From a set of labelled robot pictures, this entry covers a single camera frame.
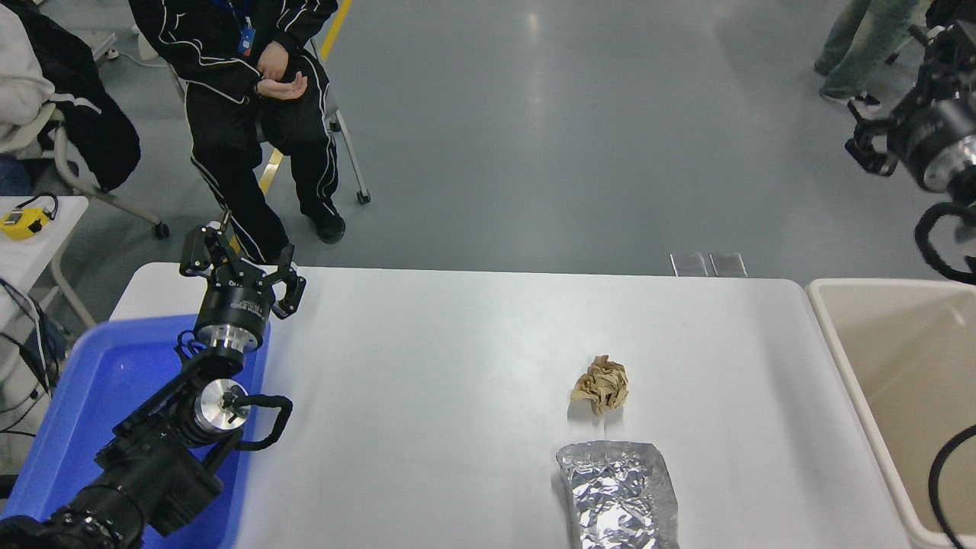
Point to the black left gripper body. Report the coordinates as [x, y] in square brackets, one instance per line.
[232, 309]

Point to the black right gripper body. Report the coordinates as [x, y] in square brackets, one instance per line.
[934, 126]

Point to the crumpled tan paper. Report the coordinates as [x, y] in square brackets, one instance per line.
[602, 385]

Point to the person's right hand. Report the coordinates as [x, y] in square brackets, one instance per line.
[284, 89]

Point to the person's left hand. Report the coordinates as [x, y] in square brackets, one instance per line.
[274, 61]

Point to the person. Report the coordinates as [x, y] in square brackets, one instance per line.
[19, 76]
[862, 46]
[953, 9]

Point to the grey wheeled chair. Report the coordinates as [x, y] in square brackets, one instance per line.
[352, 160]

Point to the blue plastic tray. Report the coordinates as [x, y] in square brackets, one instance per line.
[99, 381]

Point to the black jacket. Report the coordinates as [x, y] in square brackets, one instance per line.
[91, 130]

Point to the white side table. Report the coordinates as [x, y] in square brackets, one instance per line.
[30, 259]

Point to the metal floor plate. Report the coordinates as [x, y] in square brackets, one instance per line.
[729, 264]
[689, 264]

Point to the yellow handheld device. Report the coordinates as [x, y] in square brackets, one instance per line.
[23, 225]

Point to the large pale bin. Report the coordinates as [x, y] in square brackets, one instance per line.
[900, 366]

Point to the silver foil tray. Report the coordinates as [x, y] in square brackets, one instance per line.
[614, 496]

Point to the beige frame wheeled chair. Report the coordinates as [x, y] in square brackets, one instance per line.
[161, 229]

